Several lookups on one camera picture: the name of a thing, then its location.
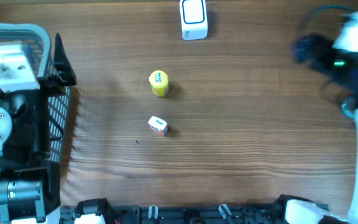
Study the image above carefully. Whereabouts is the red tissue pack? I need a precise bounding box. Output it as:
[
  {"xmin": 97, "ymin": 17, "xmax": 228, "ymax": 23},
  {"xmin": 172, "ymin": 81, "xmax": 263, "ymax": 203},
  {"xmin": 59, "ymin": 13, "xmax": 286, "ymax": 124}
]
[{"xmin": 148, "ymin": 116, "xmax": 168, "ymax": 136}]

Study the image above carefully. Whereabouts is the white barcode scanner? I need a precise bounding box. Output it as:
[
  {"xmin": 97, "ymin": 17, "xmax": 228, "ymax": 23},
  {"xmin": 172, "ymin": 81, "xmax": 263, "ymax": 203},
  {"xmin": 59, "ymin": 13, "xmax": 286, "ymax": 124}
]
[{"xmin": 180, "ymin": 0, "xmax": 208, "ymax": 41}]

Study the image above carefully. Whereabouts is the grey plastic laundry basket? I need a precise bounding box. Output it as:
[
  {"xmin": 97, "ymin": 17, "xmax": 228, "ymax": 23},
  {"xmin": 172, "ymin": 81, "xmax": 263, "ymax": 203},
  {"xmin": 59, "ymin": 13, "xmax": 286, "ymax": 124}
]
[{"xmin": 0, "ymin": 22, "xmax": 71, "ymax": 205}]

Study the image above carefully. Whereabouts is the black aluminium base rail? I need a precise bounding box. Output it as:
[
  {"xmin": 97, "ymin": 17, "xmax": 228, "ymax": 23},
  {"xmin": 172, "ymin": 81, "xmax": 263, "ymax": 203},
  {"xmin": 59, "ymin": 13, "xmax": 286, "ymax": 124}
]
[{"xmin": 59, "ymin": 198, "xmax": 332, "ymax": 224}]

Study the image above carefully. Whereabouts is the yellow lidded jar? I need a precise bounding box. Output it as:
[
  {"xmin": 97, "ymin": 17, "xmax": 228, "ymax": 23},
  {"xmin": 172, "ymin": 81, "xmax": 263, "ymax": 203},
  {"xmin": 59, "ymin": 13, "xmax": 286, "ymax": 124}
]
[{"xmin": 149, "ymin": 70, "xmax": 169, "ymax": 97}]

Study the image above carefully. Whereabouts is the silver tin can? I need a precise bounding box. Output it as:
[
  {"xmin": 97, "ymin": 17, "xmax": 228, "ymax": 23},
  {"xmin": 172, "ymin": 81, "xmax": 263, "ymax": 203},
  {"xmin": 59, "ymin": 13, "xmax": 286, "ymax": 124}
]
[{"xmin": 341, "ymin": 96, "xmax": 356, "ymax": 119}]

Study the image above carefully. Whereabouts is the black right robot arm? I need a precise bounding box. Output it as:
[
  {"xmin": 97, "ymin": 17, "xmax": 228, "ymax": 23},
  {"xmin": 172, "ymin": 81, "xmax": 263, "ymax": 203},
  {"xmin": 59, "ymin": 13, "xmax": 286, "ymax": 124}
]
[{"xmin": 283, "ymin": 34, "xmax": 358, "ymax": 223}]

